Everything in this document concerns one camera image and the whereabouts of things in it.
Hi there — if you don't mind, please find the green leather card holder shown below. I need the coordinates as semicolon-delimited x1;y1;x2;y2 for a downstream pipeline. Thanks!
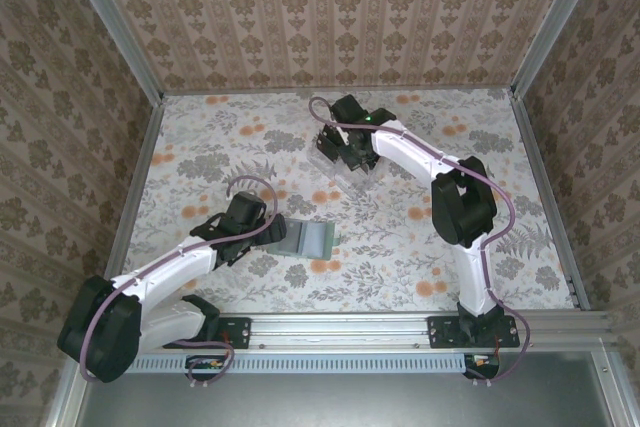
266;218;341;262

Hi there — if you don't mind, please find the grey sheet metal panel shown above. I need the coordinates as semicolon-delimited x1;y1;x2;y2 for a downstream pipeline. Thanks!
47;349;640;427

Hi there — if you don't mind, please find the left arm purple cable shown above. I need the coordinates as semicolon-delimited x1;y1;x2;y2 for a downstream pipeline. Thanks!
77;175;280;391

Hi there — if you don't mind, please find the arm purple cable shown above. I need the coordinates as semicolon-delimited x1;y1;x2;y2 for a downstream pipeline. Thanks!
308;95;532;389
77;175;280;391

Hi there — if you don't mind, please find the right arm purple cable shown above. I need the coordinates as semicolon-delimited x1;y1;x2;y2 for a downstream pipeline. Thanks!
308;95;532;389

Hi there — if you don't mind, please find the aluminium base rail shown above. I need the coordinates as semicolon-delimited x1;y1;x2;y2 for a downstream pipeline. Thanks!
74;310;615;351

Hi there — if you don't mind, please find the aluminium table side rail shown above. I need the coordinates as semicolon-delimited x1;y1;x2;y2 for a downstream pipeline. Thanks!
509;89;591;312
102;94;167;283

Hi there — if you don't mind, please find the small wired circuit board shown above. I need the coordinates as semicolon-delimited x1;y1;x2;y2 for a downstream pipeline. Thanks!
185;354;227;379
462;352;502;379

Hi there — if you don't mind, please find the slotted grey cable duct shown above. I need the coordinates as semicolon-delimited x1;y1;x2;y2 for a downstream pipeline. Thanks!
92;352;469;374

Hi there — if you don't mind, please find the aluminium frame post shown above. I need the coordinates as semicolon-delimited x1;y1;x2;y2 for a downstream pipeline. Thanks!
510;0;610;98
58;0;166;104

